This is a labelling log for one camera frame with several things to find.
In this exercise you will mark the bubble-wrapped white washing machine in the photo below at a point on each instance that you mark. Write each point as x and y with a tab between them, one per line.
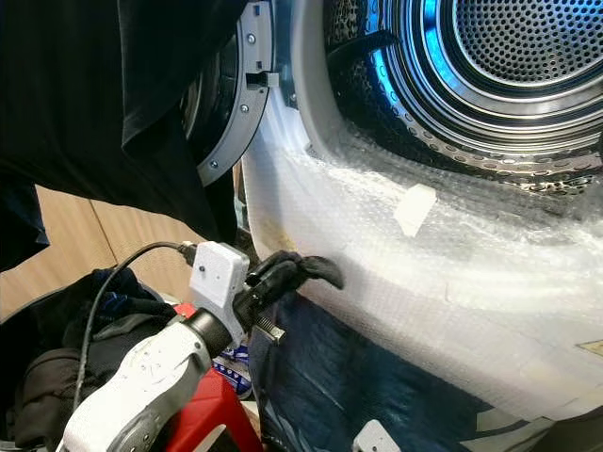
433	292

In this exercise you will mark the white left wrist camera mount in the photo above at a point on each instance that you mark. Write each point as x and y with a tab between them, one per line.
219	278

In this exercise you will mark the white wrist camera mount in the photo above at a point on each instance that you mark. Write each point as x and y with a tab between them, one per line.
375	438
219	278

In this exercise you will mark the black jacket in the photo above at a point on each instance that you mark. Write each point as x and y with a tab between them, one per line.
47	395

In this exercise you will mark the red plastic stool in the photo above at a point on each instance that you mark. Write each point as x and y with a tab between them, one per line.
217	414

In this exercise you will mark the grey round washer door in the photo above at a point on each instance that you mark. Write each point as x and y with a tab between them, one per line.
236	122

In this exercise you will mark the perforated steel washer drum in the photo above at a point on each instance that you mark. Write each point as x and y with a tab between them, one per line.
480	85

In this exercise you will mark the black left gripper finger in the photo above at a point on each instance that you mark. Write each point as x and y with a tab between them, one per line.
306	266
268	287

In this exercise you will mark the light wooden cabinet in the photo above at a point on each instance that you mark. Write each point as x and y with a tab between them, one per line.
113	221

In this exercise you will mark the dark blue jeans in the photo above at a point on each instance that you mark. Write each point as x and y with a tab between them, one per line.
349	386

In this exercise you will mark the yellow washer sticker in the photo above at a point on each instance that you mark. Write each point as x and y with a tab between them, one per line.
594	347

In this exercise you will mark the black t-shirt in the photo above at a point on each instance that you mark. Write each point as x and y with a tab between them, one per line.
94	85

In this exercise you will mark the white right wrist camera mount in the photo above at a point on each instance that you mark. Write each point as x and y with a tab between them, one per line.
375	438

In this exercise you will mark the white tape piece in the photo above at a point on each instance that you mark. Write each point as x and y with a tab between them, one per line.
415	211

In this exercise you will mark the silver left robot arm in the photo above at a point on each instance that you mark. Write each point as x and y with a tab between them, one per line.
141	386

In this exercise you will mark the grey rubber door gasket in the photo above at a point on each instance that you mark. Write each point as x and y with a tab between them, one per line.
306	85

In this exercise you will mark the blue white patterned cloth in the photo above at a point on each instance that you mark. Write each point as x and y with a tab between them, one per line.
234	367

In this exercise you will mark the navy blue garment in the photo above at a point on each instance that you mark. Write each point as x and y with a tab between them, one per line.
132	292

